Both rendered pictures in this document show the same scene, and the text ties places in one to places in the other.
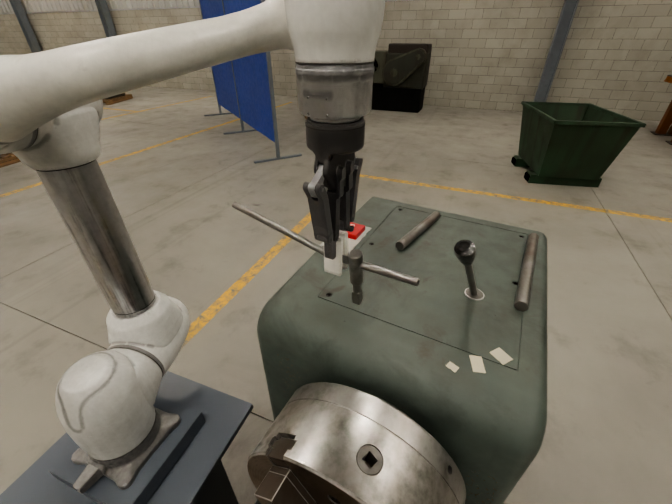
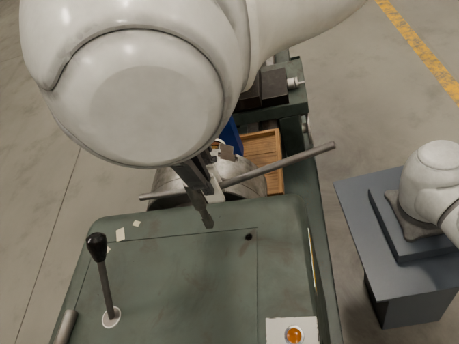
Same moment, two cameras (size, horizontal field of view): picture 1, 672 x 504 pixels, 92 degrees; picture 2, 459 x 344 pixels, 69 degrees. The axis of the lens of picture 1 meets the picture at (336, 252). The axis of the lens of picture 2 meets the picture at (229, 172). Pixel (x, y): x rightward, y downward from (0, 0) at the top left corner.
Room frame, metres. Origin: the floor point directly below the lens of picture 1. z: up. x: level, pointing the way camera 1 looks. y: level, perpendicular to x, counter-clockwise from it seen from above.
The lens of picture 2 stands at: (0.79, -0.01, 1.79)
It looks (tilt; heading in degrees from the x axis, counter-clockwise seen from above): 48 degrees down; 173
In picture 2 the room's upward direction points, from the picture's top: 24 degrees counter-clockwise
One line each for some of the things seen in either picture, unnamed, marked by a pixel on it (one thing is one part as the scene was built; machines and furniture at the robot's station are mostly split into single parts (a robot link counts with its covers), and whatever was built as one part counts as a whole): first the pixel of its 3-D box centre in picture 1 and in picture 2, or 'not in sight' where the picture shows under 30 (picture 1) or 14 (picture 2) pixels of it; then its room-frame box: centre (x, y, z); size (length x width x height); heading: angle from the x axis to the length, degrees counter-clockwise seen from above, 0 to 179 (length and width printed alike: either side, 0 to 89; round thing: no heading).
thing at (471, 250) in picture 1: (464, 253); (99, 246); (0.43, -0.20, 1.38); 0.04 x 0.03 x 0.05; 152
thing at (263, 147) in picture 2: not in sight; (232, 168); (-0.03, 0.11, 0.88); 0.36 x 0.30 x 0.04; 62
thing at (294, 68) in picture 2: not in sight; (243, 96); (-0.36, 0.33, 0.89); 0.53 x 0.30 x 0.06; 62
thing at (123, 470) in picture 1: (119, 440); (423, 200); (0.41, 0.54, 0.83); 0.22 x 0.18 x 0.06; 159
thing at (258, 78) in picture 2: not in sight; (247, 87); (-0.27, 0.33, 1.00); 0.20 x 0.10 x 0.05; 152
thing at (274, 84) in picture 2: not in sight; (235, 95); (-0.33, 0.29, 0.95); 0.43 x 0.18 x 0.04; 62
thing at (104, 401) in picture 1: (107, 397); (437, 179); (0.44, 0.53, 0.97); 0.18 x 0.16 x 0.22; 176
